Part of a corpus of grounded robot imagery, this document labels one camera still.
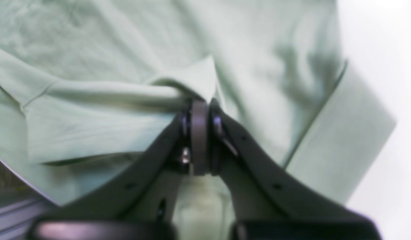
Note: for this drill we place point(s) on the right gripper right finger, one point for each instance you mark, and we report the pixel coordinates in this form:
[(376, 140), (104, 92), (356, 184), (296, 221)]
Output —
[(268, 203)]

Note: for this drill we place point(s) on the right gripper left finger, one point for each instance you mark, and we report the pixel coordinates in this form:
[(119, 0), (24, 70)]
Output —
[(138, 204)]

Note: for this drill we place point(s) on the light green T-shirt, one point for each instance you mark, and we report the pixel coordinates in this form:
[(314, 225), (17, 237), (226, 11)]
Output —
[(86, 86)]

